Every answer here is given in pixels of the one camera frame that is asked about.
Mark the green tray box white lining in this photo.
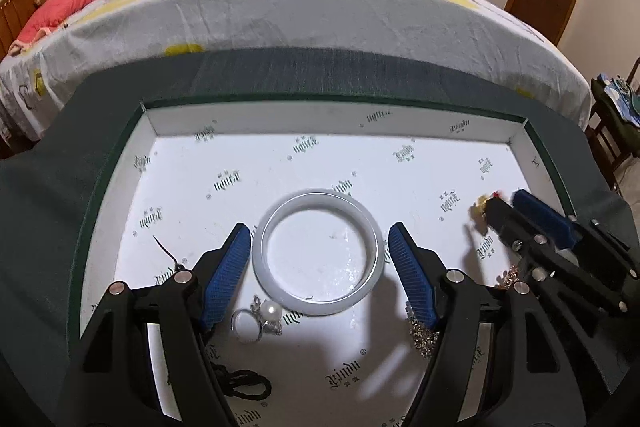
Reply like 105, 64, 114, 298
67, 94, 581, 427

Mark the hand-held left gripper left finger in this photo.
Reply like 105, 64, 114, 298
65, 222, 253, 427

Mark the rhinestone brooch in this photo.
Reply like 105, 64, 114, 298
404, 302, 441, 358

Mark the white jade bangle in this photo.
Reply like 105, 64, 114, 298
251, 189, 385, 317

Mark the wooden chair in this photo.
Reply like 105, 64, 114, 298
585, 57, 640, 188

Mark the red gold dangling earring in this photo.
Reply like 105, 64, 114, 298
467, 191, 501, 228

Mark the pile of clothes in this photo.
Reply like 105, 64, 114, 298
592, 72, 640, 128

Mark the silver pearl ring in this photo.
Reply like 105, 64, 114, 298
230, 294, 283, 344

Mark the dark pendant with cord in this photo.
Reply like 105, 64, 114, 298
152, 234, 273, 403

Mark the bed with patterned sheet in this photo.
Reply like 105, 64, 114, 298
0, 0, 596, 142

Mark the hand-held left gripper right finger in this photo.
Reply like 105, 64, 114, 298
387, 222, 592, 427

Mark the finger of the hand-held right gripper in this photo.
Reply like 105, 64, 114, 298
511, 189, 640, 280
484, 197, 637, 315

